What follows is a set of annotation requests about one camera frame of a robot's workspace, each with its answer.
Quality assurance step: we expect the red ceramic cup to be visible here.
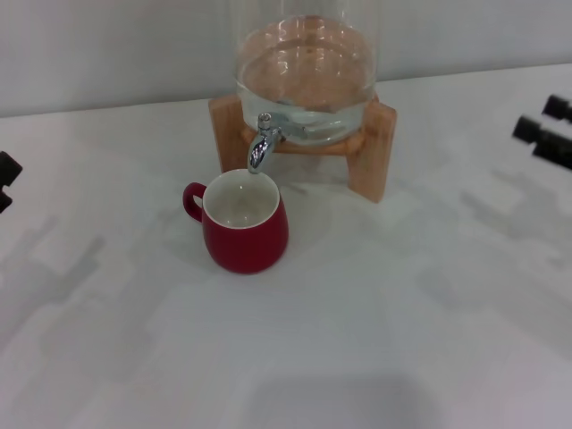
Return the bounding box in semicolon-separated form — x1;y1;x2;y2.
181;169;290;274

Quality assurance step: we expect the chrome faucet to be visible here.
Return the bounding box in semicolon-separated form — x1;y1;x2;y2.
247;111;309;176

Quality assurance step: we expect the wooden dispenser stand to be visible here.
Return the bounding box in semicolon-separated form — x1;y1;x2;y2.
207;91;399;205

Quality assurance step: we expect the glass water dispenser jar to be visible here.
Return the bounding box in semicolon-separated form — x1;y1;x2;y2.
233;0;382;147

